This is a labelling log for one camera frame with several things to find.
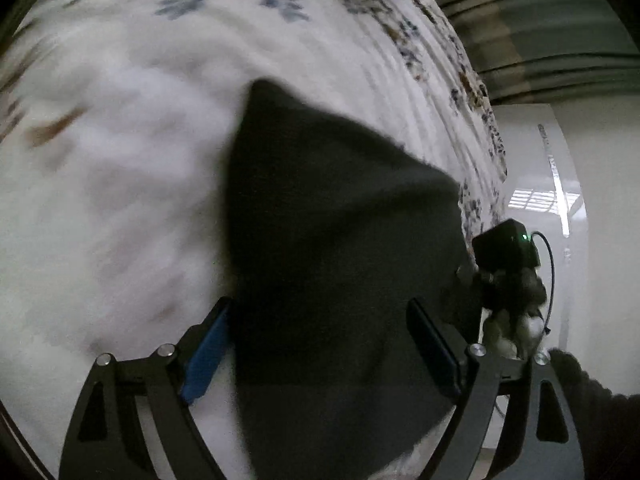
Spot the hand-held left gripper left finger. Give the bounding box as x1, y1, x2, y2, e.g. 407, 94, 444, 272
59, 296, 236, 480

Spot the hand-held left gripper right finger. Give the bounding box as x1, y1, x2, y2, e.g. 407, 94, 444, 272
406, 297, 586, 480

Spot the dark striped sweater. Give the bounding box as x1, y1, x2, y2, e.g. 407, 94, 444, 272
224, 78, 483, 480

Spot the person's right forearm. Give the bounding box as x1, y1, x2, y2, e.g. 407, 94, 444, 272
547, 349, 640, 480

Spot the person's right hand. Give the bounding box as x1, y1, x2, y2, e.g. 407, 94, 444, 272
483, 272, 548, 359

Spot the white headboard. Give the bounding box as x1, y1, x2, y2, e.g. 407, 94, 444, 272
480, 102, 640, 480

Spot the bed with floral sheet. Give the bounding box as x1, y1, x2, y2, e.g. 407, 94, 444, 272
0, 0, 508, 480

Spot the wide grey-green curtain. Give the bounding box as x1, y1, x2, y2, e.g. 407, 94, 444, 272
435, 0, 640, 106

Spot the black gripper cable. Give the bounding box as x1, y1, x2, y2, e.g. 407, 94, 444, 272
530, 231, 555, 334

